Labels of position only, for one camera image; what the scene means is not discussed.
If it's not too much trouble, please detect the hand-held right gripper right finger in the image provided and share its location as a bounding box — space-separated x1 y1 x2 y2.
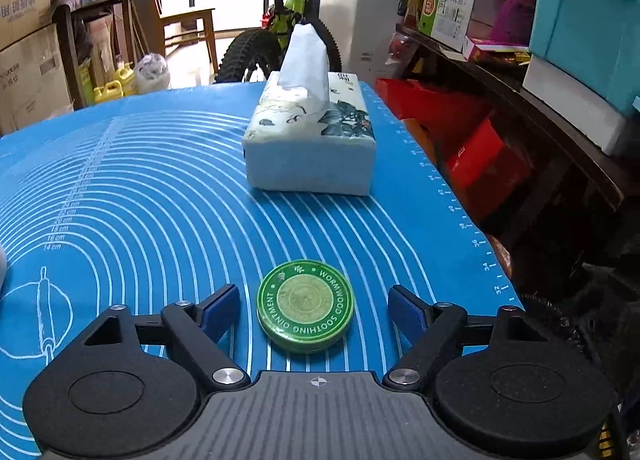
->
381 284 549 389

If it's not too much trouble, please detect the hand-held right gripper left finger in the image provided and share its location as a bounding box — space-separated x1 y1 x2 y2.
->
84 283 252 389

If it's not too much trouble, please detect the green round tin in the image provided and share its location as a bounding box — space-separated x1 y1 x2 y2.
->
256 259 356 354

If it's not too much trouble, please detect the blue silicone baking mat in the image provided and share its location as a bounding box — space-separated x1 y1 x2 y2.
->
0 80 526 458

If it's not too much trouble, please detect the red gift box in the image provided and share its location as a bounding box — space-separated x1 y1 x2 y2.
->
445 117 533 221
375 78 496 141

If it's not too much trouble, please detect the floral tissue pack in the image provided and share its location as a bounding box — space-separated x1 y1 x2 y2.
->
242 23 377 197

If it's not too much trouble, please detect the dark wooden table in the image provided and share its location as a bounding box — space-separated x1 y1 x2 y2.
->
395 23 626 211

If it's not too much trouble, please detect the yellow detergent jug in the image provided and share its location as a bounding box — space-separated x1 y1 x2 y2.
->
94 80 124 104
114 63 138 96

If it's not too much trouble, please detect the white plastic bag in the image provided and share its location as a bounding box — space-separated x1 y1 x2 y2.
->
134 53 172 94

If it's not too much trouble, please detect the green and black bicycle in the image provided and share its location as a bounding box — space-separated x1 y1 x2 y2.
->
216 0 343 86

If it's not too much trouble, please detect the white foam box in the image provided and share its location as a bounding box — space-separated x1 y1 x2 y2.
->
521 55 640 157

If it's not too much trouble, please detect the pink flat box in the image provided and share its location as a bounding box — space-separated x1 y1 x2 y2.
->
462 35 531 64

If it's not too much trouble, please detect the wooden chair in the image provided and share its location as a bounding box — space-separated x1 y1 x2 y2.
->
142 0 219 74

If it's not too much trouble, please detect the large taped cardboard box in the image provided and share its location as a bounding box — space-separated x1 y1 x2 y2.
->
0 23 73 136

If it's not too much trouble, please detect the white chest freezer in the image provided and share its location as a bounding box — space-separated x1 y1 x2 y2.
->
320 0 426 86

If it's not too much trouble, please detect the green and white carton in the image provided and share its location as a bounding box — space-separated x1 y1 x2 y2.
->
419 0 478 52

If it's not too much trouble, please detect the cooking oil bottle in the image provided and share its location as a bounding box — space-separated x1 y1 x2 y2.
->
404 0 426 30

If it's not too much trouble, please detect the wooden side table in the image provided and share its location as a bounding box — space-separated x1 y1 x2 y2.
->
50 0 136 106

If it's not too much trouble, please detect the teal plastic storage box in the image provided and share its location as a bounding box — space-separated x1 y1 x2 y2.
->
529 0 640 116

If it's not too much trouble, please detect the stacked cardboard box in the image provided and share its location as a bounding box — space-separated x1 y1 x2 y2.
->
0 0 53 51

